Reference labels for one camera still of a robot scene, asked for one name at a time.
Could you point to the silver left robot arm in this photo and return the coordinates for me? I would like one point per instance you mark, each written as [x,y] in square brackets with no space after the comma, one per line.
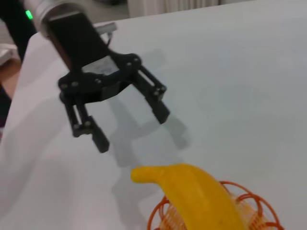
[48,7]

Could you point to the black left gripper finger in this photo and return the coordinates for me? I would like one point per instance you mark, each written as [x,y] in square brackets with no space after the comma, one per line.
[98,136]
[158,105]

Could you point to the pale curtain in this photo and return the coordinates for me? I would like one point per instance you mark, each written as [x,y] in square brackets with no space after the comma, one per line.
[168,7]

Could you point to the white background object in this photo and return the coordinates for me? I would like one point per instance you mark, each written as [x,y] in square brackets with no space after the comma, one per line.
[7,54]

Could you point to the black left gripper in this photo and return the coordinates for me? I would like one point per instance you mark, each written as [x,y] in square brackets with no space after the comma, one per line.
[79,45]

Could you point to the yellow banana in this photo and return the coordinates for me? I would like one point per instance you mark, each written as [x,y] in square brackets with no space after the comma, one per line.
[192,191]

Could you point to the black robot torso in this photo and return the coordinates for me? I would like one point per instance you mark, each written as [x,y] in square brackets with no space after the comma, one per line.
[16,31]

